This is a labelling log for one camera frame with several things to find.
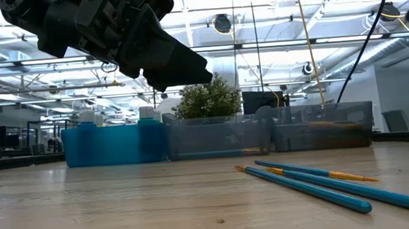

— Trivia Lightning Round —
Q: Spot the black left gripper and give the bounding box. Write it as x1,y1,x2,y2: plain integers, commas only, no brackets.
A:
44,0,215,101

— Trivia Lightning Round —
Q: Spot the small potted green plant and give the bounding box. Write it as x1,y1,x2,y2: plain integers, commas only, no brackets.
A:
169,70,244,122

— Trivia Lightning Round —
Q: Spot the grey translucent plastic bin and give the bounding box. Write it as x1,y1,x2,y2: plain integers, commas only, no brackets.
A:
160,104,276,163
269,98,377,155

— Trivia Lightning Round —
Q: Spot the blue plastic tray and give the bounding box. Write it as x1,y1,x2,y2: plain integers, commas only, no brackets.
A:
60,120,168,170

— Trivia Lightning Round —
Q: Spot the black monitor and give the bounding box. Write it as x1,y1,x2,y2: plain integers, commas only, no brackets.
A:
241,88,287,117

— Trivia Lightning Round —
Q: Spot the black ceiling cable reel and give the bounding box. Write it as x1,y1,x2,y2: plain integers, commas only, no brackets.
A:
378,1,401,24
300,61,315,77
213,12,234,36

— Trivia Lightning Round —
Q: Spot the thin black cable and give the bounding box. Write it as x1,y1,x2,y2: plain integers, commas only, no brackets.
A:
246,0,265,94

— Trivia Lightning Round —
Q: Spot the yellow cable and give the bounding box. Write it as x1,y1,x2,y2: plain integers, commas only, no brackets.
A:
293,0,327,106

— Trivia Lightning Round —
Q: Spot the black hanging arm cable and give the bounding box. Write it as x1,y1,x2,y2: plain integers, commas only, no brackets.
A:
328,0,408,104

